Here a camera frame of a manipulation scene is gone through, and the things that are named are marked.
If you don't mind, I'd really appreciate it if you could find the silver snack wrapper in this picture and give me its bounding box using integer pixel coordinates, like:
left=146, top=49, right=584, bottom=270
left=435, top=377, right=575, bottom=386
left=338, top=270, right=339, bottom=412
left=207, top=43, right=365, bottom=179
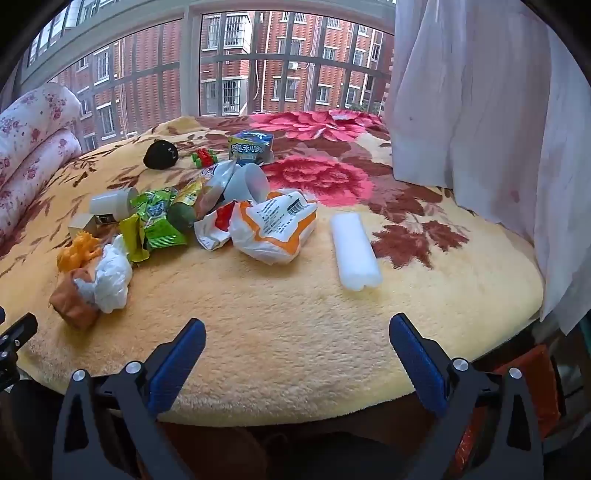
left=196, top=160, right=241, bottom=217

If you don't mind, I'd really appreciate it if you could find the black round object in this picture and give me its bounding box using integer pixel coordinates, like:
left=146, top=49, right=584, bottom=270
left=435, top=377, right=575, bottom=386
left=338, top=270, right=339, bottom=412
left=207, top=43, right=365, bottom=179
left=144, top=141, right=180, bottom=171

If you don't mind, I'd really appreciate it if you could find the yellow-green snack wrapper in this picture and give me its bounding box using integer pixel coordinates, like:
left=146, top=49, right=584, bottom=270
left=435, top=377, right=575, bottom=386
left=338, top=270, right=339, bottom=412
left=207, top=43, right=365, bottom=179
left=119, top=215, right=151, bottom=264

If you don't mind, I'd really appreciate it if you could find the orange toy figure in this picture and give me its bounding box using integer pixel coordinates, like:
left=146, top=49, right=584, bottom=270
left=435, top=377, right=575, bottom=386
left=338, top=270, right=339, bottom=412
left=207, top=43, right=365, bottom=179
left=57, top=231, right=102, bottom=273

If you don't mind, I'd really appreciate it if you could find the small cardboard box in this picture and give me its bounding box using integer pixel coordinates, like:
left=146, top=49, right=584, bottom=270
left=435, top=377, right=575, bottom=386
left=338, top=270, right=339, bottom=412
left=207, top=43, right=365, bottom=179
left=68, top=212, right=118, bottom=241

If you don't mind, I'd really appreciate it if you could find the rolled floral quilt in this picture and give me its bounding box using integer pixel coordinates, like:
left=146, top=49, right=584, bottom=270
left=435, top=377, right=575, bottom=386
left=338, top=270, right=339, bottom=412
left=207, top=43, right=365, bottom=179
left=0, top=83, right=83, bottom=250

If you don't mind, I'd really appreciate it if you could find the crumpled white tissue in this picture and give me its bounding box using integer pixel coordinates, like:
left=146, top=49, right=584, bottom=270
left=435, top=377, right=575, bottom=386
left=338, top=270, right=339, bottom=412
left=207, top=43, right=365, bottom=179
left=78, top=234, right=134, bottom=315

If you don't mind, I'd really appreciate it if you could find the white curtain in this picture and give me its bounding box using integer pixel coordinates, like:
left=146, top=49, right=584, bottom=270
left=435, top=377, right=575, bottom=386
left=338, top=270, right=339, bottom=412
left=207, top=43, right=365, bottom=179
left=383, top=0, right=591, bottom=335

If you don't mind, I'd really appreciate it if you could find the green snack wrapper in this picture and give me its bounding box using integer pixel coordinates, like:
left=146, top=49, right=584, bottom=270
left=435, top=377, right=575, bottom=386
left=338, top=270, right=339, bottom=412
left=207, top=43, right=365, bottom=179
left=130, top=187, right=189, bottom=250

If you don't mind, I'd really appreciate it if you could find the red white wrapper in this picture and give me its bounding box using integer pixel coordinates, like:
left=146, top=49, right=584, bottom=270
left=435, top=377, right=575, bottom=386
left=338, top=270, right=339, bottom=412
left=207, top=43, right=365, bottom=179
left=194, top=200, right=238, bottom=251

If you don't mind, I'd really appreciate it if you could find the orange plastic bag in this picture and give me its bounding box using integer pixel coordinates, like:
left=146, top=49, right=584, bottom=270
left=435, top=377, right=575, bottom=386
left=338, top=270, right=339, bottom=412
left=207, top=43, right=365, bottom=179
left=492, top=344, right=561, bottom=439

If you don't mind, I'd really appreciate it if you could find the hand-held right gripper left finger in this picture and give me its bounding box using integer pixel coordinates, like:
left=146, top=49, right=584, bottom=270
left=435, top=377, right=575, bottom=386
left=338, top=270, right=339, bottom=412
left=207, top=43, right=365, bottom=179
left=52, top=318, right=207, bottom=480

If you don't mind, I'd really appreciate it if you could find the yellow floral blanket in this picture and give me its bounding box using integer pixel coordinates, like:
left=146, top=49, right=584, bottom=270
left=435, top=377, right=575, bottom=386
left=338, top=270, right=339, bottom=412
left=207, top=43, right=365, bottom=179
left=0, top=111, right=548, bottom=428

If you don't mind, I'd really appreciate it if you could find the white foam tube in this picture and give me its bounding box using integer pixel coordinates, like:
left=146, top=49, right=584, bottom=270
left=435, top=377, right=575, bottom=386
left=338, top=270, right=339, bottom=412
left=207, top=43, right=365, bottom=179
left=330, top=211, right=383, bottom=292

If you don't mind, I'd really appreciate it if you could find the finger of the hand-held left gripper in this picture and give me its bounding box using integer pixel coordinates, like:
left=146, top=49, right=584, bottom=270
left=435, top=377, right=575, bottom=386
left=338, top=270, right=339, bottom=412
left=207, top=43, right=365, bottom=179
left=0, top=313, right=38, bottom=393

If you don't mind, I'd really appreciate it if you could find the grey window frame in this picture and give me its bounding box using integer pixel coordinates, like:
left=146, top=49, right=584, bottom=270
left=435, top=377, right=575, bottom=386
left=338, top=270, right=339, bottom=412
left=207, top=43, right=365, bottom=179
left=18, top=0, right=398, bottom=153

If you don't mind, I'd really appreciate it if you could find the blue snack box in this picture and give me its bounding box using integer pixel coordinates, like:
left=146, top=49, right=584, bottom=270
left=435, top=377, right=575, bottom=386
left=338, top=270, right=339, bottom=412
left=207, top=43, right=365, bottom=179
left=228, top=130, right=274, bottom=166

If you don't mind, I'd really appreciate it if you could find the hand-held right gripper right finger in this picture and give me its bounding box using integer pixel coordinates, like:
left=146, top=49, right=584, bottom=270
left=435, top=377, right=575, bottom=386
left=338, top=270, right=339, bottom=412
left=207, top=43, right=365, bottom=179
left=389, top=313, right=546, bottom=480

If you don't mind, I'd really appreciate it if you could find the white plastic cup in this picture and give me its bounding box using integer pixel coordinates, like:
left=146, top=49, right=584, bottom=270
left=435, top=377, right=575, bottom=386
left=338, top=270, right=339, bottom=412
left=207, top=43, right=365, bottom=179
left=89, top=187, right=139, bottom=217

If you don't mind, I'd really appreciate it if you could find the orange white jelly pouch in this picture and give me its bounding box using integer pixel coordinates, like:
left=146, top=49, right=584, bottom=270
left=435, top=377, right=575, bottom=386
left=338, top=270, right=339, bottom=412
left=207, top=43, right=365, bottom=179
left=228, top=188, right=319, bottom=265

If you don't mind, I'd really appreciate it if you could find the crumpled brown paper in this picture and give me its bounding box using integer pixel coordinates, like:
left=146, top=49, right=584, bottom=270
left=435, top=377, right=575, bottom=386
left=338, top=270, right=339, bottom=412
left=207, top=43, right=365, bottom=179
left=49, top=268, right=101, bottom=330

